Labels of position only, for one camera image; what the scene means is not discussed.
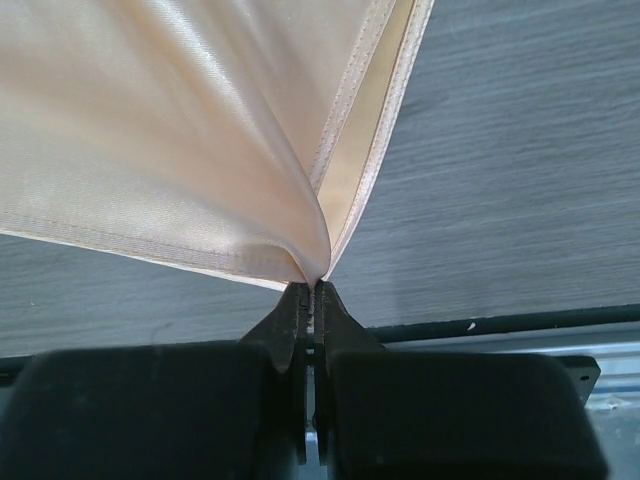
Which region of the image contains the beige satin napkin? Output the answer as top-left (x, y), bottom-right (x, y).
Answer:
top-left (1, 1), bottom-right (433, 289)

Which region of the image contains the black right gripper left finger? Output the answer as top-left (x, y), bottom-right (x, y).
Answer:
top-left (1, 284), bottom-right (310, 479)

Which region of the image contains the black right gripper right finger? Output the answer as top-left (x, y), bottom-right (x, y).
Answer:
top-left (314, 282), bottom-right (609, 479)

